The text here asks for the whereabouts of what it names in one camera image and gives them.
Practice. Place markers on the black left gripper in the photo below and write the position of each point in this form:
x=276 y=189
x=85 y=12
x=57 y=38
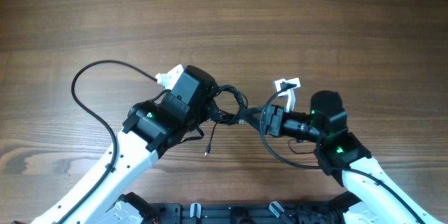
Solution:
x=207 y=101

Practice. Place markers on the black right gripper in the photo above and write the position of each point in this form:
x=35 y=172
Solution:
x=273 y=120

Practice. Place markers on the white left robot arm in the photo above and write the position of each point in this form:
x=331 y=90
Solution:
x=149 y=130

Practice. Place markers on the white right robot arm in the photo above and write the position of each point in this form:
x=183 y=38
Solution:
x=342 y=156

